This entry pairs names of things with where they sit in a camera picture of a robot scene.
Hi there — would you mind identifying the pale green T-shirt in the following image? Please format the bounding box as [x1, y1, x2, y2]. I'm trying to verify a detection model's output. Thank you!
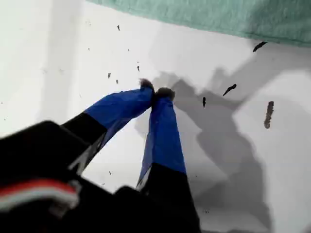
[85, 0, 311, 47]

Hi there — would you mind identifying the red and white wire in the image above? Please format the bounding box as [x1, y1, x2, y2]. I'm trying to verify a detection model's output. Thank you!
[0, 180, 81, 210]

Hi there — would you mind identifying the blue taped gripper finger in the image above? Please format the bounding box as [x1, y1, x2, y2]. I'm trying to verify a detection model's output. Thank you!
[60, 78, 155, 176]
[136, 87, 202, 225]

